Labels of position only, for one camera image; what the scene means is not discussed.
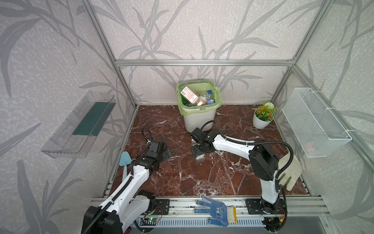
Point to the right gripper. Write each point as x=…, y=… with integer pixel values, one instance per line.
x=198, y=147

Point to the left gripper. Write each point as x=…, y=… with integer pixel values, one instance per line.
x=165, y=150

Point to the clear bottle pink label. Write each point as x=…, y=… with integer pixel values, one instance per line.
x=189, y=95

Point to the small bottle blue label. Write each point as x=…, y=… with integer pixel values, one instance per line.
x=209, y=97

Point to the clear bottle orange label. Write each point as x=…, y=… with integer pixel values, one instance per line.
x=201, y=101

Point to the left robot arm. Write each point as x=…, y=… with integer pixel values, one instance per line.
x=116, y=214

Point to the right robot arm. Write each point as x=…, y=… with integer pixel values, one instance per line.
x=264, y=162

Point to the white trash bin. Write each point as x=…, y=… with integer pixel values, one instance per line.
x=199, y=120

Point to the green plastic bin liner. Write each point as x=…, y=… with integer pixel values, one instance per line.
x=198, y=86

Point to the light blue spatula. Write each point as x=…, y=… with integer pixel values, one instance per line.
x=125, y=160

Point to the potted plant white pot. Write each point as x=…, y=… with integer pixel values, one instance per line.
x=263, y=115

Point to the green circuit board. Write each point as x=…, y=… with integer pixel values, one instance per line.
x=150, y=220

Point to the blue dotted work glove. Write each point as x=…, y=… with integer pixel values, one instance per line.
x=220, y=214

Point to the cream rubber glove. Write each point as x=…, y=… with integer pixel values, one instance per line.
x=290, y=175

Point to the clear acrylic wall shelf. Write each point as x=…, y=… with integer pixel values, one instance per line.
x=77, y=134

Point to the white wire mesh basket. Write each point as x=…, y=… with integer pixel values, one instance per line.
x=317, y=129

